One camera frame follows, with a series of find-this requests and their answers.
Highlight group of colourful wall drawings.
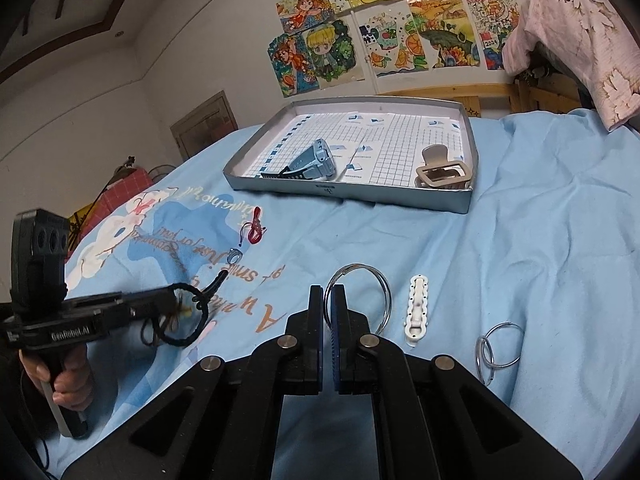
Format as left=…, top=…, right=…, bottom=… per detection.
left=267, top=0, right=526, bottom=98

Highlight white beaded hair clip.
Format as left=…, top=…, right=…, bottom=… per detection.
left=404, top=273, right=431, bottom=349

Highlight red cord ornament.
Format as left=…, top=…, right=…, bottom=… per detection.
left=239, top=206, right=266, bottom=246

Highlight red plaid cloth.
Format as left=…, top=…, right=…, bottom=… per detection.
left=65, top=167, right=153, bottom=241

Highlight black hair tie with clip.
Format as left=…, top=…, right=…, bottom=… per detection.
left=149, top=270, right=232, bottom=349

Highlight brown wooden door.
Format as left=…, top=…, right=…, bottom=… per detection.
left=170, top=91, right=238, bottom=161

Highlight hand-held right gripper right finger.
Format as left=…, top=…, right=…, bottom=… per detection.
left=330, top=284, right=583, bottom=480

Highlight large silver wire bangle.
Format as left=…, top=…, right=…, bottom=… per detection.
left=324, top=262, right=392, bottom=336

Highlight round electric fan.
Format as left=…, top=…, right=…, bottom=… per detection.
left=145, top=162, right=177, bottom=187

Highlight pink floral quilt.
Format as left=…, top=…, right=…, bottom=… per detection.
left=501, top=0, right=640, bottom=133

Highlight white blue grid paper sheet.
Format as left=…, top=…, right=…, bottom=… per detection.
left=245, top=107, right=466, bottom=186

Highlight wooden bed headboard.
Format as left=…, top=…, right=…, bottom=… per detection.
left=375, top=80, right=596, bottom=118

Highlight beige hair claw clip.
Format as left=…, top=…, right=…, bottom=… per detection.
left=414, top=144, right=475, bottom=191

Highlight person's left hand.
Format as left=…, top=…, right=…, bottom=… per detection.
left=20, top=344, right=95, bottom=411

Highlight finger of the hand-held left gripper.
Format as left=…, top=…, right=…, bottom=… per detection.
left=122, top=288, right=180, bottom=321

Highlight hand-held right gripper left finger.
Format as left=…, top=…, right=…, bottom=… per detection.
left=60, top=284, right=325, bottom=480

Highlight grey shallow cardboard tray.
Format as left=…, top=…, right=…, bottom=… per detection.
left=221, top=96, right=479, bottom=215

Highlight small silver hoop bangles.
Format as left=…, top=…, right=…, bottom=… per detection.
left=475, top=321, right=524, bottom=386

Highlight light blue printed blanket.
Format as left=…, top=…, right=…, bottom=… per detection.
left=45, top=105, right=640, bottom=480

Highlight thin silver hair pin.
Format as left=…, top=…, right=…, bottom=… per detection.
left=335, top=132, right=372, bottom=182

